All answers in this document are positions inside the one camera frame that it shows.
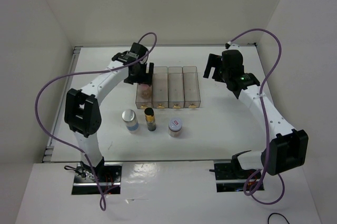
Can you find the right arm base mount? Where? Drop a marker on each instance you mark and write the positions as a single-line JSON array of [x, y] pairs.
[[229, 179]]

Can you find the silver lid blue label bottle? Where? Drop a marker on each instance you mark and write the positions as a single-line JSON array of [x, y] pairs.
[[130, 120]]

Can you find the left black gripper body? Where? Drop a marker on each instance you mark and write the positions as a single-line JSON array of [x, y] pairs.
[[142, 66]]

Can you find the pink lid spice bottle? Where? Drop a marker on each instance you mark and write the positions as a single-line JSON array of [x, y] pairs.
[[145, 91]]

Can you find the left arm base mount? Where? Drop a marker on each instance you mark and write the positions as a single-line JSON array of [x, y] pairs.
[[109, 177]]

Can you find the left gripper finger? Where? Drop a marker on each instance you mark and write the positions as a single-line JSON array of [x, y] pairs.
[[147, 73], [134, 75]]

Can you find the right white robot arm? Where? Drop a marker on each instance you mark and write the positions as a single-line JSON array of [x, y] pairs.
[[287, 146]]

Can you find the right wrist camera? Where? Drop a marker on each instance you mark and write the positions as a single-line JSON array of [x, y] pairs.
[[231, 46]]

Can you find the short jar red label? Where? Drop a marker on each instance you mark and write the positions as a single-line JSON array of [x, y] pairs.
[[175, 127]]

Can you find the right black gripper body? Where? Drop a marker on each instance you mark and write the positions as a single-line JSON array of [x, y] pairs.
[[224, 74]]

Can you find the clear drawer bin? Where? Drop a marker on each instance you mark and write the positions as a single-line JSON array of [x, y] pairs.
[[141, 103], [160, 96], [175, 87], [191, 87]]

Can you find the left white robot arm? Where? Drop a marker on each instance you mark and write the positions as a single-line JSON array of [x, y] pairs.
[[82, 107]]

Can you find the black gold pepper bottle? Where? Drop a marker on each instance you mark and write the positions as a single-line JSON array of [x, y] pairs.
[[150, 119]]

